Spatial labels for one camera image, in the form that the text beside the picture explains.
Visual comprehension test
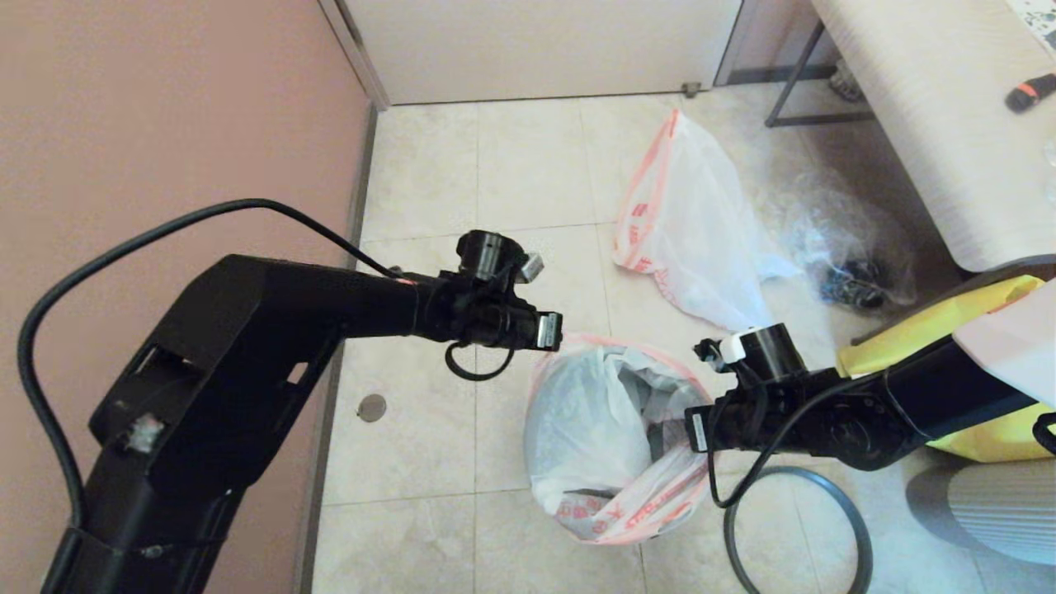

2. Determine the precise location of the dark metal table frame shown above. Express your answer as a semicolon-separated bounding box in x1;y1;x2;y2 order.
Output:
765;23;875;130

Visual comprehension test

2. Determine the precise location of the black round trash bin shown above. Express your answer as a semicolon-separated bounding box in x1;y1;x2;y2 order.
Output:
646;417;687;464

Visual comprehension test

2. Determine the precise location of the white red-drawstring trash bag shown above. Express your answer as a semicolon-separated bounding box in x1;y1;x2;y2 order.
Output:
612;110;799;331

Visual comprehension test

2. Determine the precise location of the clear crumpled plastic bag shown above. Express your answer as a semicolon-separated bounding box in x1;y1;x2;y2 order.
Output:
780;177;915;314

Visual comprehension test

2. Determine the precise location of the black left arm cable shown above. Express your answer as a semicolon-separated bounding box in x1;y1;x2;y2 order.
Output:
18;198;519;529

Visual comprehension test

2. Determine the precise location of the black and orange marker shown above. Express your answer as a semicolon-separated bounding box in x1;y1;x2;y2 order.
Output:
1004;73;1056;114

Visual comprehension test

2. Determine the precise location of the black-white patterned paper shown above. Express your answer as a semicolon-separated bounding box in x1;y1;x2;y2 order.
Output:
1002;0;1056;42

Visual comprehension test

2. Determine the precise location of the grey bin rim ring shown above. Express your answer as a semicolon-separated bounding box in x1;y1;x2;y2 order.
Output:
722;466;873;594

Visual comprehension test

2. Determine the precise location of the yellow non-woven shopping bag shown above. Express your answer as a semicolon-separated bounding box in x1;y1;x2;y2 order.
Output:
837;275;1056;463

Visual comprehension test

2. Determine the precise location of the white ribbed bin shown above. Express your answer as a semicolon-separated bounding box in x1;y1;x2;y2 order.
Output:
904;459;1056;567

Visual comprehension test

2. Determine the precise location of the light wood-grain table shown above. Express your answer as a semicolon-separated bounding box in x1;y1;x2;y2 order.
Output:
810;0;1056;273

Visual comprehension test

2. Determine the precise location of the grey item under table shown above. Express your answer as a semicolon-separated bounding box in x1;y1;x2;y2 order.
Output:
829;62;863;104

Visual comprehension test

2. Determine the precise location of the white door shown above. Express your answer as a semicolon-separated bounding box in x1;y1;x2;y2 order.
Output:
340;0;743;108

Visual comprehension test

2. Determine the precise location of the dark cable bundle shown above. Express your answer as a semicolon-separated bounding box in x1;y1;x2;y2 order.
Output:
818;262;888;313

